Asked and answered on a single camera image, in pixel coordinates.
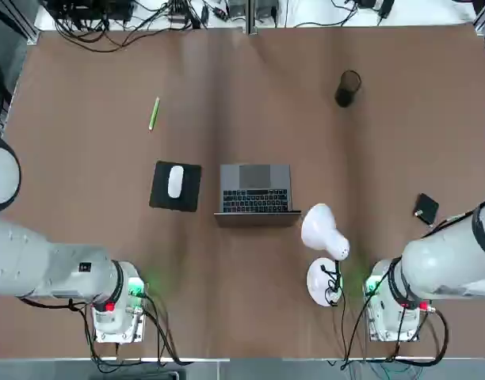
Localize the white computer mouse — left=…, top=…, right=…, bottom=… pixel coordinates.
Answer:
left=166, top=165, right=185, bottom=199

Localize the green pen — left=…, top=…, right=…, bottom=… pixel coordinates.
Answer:
left=148, top=96, right=162, bottom=132

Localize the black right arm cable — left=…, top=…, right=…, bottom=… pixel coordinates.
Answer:
left=325, top=201, right=485, bottom=367

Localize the black power supply brick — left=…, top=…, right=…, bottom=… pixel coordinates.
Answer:
left=227, top=0, right=248, bottom=19
left=258, top=0, right=281, bottom=19

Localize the aluminium frame post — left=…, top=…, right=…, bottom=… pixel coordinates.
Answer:
left=246, top=0, right=261, bottom=36

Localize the grey laptop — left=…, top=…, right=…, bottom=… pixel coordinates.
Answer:
left=212, top=163, right=304, bottom=229

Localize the aluminium table edge rail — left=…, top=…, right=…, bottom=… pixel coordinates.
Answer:
left=0, top=0, right=43, bottom=46

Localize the small black square box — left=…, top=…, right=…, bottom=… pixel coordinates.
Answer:
left=413, top=192, right=441, bottom=227

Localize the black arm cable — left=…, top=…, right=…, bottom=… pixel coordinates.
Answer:
left=325, top=201, right=485, bottom=367
left=18, top=291, right=197, bottom=367

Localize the black mesh pen holder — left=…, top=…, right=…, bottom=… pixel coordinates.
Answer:
left=334, top=70, right=362, bottom=108

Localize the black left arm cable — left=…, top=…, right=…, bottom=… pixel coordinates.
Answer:
left=18, top=291, right=197, bottom=367

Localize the black lamp cable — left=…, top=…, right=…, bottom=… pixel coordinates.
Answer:
left=323, top=259, right=353, bottom=371

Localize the white desk lamp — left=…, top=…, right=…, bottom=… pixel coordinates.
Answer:
left=300, top=203, right=352, bottom=307

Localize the black flat device box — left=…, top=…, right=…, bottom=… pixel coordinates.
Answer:
left=48, top=0, right=133, bottom=21

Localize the black mouse pad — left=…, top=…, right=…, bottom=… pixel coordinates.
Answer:
left=148, top=159, right=203, bottom=213

